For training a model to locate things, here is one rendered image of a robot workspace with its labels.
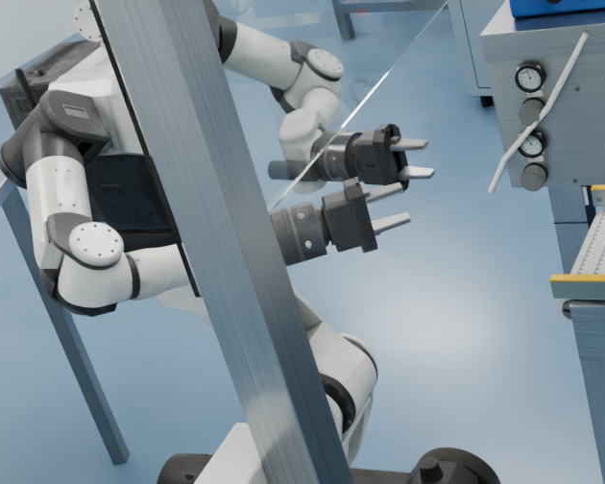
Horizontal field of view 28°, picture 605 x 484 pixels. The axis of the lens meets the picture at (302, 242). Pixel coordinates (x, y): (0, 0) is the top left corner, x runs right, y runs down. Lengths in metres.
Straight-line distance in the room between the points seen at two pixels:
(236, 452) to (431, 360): 2.12
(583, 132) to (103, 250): 0.68
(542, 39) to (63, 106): 0.76
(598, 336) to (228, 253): 0.90
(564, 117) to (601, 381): 0.77
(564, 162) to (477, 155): 2.72
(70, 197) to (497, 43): 0.66
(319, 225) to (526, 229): 2.05
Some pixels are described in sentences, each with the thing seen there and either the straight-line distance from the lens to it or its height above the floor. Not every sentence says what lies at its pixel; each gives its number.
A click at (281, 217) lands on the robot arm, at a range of 1.84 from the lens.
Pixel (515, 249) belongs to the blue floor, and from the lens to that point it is 3.73.
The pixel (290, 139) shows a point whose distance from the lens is 1.24.
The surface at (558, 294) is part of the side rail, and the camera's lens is 1.81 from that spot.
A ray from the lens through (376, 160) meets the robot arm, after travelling 2.01.
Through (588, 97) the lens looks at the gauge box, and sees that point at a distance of 1.60.
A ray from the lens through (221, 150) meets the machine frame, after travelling 1.01.
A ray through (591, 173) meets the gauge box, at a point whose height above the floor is 1.11.
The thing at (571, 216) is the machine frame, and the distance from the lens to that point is 2.07.
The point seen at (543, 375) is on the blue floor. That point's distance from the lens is 3.17.
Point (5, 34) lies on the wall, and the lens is 7.08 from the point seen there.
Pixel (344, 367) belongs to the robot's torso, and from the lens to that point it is 2.22.
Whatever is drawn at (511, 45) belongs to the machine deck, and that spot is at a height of 1.31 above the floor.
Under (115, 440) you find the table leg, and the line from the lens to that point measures 3.28.
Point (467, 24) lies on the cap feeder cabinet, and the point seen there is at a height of 0.36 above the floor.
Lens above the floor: 1.87
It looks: 27 degrees down
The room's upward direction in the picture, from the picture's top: 17 degrees counter-clockwise
